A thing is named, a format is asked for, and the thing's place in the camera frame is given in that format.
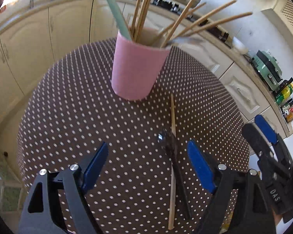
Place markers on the metal spoon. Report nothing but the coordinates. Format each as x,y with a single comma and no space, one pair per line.
185,41

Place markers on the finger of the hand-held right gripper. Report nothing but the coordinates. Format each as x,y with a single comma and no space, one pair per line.
256,141
266,128

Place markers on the black gas stove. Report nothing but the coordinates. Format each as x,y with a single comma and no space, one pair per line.
166,4

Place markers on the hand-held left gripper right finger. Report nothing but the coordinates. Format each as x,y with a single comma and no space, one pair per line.
200,168

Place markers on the dark sauce bottle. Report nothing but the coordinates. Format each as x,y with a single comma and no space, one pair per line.
290,101

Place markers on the bundle of wooden chopsticks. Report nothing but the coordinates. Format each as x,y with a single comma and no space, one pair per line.
144,9

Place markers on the pink cup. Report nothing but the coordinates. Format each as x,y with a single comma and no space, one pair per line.
136,70

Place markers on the light wooden chopstick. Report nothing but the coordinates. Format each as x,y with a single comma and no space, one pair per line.
172,117

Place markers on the green kitchen appliance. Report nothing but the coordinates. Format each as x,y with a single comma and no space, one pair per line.
267,68

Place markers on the cream lattice panel cabinet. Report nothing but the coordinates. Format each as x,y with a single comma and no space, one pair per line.
288,22

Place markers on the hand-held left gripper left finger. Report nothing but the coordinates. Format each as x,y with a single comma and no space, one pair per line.
95,168

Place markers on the green and yellow bottle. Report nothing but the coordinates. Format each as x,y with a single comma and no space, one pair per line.
285,91

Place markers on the black spoon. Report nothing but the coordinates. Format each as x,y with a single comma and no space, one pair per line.
178,175

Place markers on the brown polka dot tablecloth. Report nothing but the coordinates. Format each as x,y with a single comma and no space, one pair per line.
88,102

